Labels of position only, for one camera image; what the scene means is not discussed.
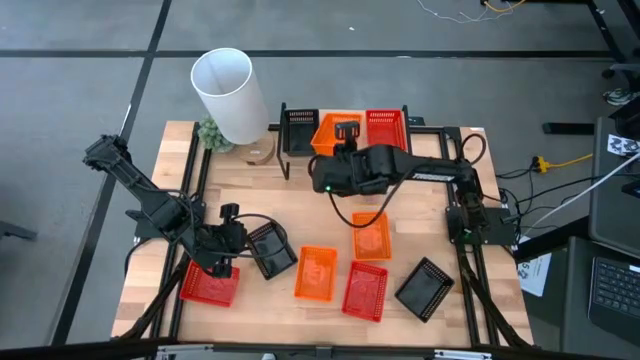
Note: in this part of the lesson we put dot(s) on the dark grey desk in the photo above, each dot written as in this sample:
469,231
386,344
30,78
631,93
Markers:
610,200

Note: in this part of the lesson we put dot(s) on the orange plastic slotted basket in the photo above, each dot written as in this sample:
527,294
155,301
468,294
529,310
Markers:
325,135
316,274
372,237

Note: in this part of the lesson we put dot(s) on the silver aluminium bracket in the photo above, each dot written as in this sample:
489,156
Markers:
462,355
185,352

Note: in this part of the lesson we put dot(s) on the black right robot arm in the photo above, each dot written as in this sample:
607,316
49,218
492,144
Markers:
450,172

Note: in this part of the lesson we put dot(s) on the black keyboard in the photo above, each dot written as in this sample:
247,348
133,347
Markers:
617,295

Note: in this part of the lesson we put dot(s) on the black equipment stand legs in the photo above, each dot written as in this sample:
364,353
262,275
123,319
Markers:
607,35

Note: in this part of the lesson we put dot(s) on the black floor bar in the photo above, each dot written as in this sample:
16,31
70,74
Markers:
567,128

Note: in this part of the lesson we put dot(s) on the dark furniture foot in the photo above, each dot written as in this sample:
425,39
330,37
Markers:
17,231

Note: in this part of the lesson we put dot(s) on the red plastic slotted basket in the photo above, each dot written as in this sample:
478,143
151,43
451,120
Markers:
365,292
207,287
385,130

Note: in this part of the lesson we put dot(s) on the small green potted plant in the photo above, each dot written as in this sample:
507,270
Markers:
214,135

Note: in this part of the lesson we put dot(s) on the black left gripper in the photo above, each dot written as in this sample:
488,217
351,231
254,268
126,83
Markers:
225,240

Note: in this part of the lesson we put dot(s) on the black plastic slotted basket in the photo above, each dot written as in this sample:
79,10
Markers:
300,132
424,289
275,250

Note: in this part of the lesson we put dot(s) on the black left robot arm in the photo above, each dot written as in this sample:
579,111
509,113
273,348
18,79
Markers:
150,200

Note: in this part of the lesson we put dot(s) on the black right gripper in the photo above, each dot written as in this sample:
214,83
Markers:
345,172

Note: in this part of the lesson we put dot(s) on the white paper sheet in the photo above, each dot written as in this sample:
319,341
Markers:
535,270

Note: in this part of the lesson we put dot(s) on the white shade lamp wooden base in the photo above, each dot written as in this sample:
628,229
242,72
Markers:
227,100

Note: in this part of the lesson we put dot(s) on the black white marker tag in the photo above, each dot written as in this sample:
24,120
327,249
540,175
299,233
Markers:
622,145

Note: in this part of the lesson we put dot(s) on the black aluminium rig frame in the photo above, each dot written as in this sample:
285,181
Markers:
467,300

